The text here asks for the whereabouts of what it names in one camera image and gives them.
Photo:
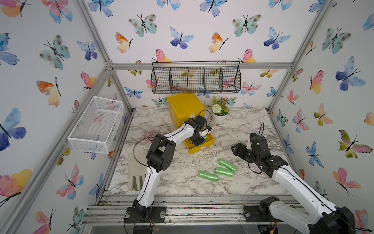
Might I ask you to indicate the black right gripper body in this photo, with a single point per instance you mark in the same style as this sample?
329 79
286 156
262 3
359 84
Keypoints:
245 153

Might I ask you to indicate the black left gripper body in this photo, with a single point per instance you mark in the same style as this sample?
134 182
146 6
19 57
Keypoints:
197 140

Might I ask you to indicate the yellow plastic drawer unit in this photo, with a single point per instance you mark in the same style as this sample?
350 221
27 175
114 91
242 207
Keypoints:
182 107

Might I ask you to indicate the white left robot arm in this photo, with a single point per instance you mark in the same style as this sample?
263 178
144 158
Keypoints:
160 155

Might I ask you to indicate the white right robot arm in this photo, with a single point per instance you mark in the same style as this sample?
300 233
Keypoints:
321 215

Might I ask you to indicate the green plant in white pot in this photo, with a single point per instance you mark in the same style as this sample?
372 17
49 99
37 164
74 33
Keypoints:
220 110

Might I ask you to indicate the pink flower in white pot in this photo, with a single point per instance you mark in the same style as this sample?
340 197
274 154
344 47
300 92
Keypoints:
149 136

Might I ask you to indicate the white green work glove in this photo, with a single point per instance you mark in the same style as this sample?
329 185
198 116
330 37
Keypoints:
137 169

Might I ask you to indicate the black wire wall basket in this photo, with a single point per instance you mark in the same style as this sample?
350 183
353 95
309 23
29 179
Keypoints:
208 77

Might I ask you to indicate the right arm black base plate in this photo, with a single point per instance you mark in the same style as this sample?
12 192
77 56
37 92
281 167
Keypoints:
260 212

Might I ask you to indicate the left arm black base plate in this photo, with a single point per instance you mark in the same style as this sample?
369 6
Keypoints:
140 214

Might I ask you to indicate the white mesh wall basket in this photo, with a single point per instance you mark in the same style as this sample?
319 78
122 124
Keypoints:
95 130

